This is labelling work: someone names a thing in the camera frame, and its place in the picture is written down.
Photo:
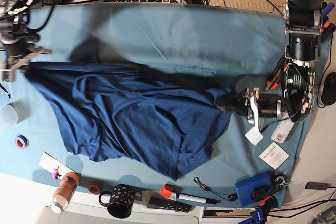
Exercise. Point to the blue t-shirt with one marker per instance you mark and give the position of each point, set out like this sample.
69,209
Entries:
113,111

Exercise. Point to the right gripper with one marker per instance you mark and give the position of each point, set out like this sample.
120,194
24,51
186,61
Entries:
16,62

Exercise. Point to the black marker pen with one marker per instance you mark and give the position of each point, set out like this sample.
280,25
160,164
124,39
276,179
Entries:
197,199

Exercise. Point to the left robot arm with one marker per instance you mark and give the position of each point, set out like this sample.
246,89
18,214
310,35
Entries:
295,70

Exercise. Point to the orange black clamp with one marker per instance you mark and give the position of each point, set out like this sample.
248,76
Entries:
327,29

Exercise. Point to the blue black clamp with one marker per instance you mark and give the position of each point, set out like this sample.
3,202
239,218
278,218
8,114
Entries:
327,8

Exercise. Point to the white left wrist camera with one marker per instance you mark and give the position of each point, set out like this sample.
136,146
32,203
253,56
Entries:
254,135

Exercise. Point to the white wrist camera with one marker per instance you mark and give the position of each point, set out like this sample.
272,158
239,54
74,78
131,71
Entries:
7,75
254,135

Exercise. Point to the black computer mouse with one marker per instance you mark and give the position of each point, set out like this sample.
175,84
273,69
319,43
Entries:
328,96

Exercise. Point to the white paper leaflet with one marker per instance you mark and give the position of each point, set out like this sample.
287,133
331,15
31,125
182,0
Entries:
274,155

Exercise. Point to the purple tape roll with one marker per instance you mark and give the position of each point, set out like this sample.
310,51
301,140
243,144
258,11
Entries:
21,142

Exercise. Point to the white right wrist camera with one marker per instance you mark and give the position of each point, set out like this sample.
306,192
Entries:
7,75

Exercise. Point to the orange black utility knife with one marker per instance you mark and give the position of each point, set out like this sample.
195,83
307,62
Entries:
275,77

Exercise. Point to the orange tape roll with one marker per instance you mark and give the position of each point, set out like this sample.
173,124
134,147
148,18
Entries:
94,188

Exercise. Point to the translucent plastic cup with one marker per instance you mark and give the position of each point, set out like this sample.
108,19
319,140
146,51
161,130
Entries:
8,117

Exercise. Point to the black yellow-dotted mug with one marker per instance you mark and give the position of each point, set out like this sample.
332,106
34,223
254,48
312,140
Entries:
120,202

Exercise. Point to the clear plastic blister pack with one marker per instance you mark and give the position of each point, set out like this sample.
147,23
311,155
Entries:
282,131

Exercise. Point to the pink clip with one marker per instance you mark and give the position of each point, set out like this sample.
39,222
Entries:
55,175

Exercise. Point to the teal table cloth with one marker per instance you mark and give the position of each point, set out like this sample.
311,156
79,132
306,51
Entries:
191,43

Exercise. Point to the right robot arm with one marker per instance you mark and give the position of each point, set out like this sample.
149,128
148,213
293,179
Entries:
17,38

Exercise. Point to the blue clamp bottom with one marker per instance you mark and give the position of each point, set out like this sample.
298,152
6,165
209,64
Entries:
260,214

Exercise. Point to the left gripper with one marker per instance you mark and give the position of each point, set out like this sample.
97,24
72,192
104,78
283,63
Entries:
268,105

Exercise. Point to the black adapter right edge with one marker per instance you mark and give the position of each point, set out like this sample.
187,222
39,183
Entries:
317,186

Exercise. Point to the black dotted remote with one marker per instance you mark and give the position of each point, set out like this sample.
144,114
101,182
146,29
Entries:
169,205

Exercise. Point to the orange cube block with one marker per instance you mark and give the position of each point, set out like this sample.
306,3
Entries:
167,191

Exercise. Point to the orange bottle white cap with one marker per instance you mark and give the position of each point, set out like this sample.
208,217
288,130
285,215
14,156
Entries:
64,192

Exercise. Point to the blue box with knob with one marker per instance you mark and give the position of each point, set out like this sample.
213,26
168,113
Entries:
256,188

